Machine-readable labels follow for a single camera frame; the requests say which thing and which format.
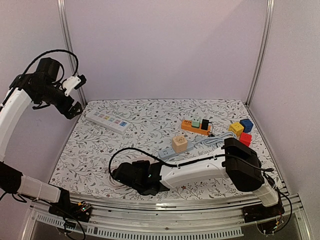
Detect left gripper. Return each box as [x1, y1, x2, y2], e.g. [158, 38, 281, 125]
[36, 82, 84, 119]

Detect white multi-switch power strip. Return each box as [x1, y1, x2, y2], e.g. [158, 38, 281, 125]
[85, 110, 132, 135]

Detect beige cube socket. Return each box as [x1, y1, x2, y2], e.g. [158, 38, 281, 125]
[171, 135, 188, 153]

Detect orange power strip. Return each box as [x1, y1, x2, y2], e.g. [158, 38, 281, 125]
[181, 119, 212, 136]

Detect mint green adapter plug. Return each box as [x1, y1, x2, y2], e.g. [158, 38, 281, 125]
[191, 117, 201, 129]

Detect black charger plug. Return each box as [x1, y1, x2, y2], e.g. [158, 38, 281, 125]
[201, 119, 210, 131]

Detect yellow cube socket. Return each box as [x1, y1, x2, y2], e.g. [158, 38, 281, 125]
[228, 122, 245, 137]

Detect red cube socket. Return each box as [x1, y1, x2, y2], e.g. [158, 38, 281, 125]
[239, 132, 252, 147]

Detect blue-grey power strip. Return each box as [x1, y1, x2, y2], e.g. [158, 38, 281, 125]
[158, 141, 195, 161]

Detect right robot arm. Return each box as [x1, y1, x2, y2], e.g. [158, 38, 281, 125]
[108, 137, 283, 218]

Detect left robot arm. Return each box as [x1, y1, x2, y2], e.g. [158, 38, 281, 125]
[0, 49, 87, 217]

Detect floral table mat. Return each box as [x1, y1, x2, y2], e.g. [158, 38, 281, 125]
[49, 98, 281, 201]

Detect blue cube socket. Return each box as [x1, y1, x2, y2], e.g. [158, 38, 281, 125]
[239, 118, 254, 133]

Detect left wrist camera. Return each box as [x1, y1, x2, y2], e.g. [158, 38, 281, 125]
[60, 74, 87, 97]

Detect pink coiled cord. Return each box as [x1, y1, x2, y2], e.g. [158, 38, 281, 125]
[104, 159, 138, 191]

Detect aluminium front rail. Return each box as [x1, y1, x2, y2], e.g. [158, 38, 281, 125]
[21, 192, 313, 240]

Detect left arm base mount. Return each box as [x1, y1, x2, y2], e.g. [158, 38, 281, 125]
[48, 198, 92, 223]

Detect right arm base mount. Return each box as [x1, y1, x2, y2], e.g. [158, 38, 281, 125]
[241, 200, 285, 223]

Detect left aluminium post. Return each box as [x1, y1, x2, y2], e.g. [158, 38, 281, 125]
[57, 0, 87, 107]

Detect aluminium post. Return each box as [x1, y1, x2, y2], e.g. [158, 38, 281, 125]
[245, 0, 275, 108]
[57, 0, 87, 107]

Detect right aluminium post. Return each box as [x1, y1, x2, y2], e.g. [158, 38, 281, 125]
[245, 0, 275, 108]

